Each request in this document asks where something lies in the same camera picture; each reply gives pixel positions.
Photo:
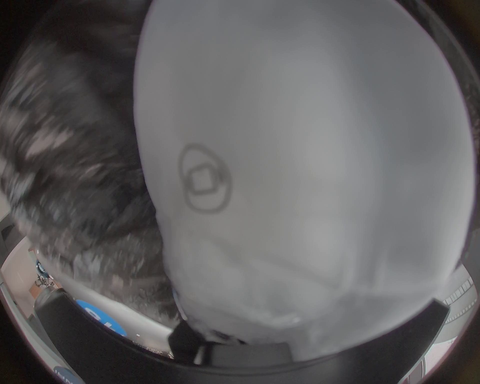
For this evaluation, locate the white trash bin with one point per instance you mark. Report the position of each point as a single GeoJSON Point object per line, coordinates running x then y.
{"type": "Point", "coordinates": [300, 150]}

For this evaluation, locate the black plastic bag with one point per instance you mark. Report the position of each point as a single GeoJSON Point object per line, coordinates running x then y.
{"type": "Point", "coordinates": [75, 150]}

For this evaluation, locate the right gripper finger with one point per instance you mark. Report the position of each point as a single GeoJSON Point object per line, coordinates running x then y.
{"type": "Point", "coordinates": [187, 343]}

